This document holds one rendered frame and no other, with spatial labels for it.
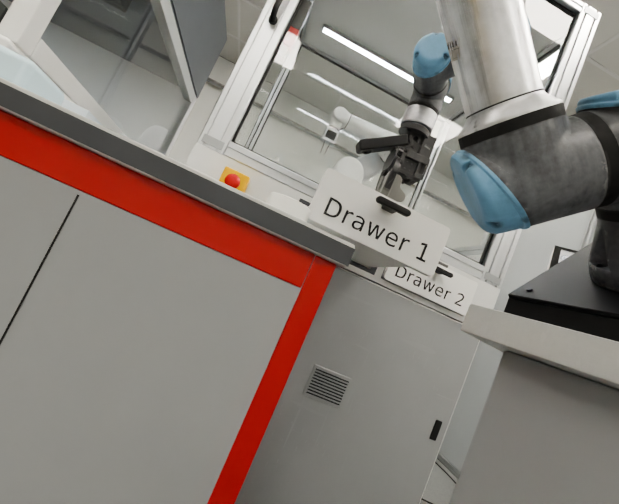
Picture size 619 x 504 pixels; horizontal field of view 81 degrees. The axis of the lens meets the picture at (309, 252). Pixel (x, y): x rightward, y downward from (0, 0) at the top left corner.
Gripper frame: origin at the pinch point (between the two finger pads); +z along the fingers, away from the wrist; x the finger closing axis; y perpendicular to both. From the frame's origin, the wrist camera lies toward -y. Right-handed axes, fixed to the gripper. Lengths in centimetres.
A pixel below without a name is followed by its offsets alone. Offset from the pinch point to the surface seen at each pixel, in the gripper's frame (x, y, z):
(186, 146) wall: 340, -143, -59
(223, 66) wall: 346, -142, -162
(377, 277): 23.0, 14.5, 13.8
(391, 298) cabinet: 22.9, 20.9, 18.0
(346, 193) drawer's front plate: -11.1, -8.9, 3.1
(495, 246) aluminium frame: 25, 47, -10
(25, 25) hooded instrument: -2, -80, -4
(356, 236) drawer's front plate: -11.3, -3.9, 10.2
